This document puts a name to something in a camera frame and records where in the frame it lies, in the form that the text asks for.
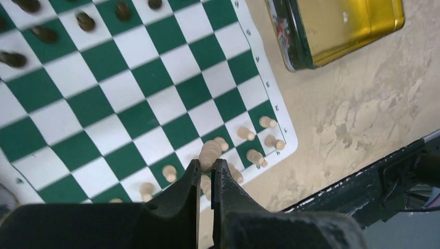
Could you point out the dark chess piece f8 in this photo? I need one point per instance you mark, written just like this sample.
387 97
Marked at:
29 6

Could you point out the dark chess piece f7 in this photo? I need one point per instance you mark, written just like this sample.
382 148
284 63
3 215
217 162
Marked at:
12 59

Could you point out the empty gold tin lid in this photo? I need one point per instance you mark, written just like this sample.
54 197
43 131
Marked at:
314 33

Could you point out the dark chess piece g8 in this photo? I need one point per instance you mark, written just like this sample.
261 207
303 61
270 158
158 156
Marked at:
122 11

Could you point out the dark chess piece g7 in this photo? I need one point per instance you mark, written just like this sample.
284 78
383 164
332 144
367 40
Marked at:
44 34

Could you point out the dark chess piece h8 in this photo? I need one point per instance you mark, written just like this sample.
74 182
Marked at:
154 4

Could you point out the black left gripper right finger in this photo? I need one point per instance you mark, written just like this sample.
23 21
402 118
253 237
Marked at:
240 222

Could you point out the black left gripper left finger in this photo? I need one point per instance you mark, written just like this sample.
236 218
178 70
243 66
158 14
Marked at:
169 220

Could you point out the white piece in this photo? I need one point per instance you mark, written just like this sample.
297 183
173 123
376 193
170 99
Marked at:
205 186
256 158
272 141
236 174
210 152

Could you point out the dark chess piece h7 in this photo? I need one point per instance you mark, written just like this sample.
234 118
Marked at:
85 22

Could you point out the green white chess board mat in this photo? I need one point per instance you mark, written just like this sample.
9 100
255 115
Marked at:
96 114

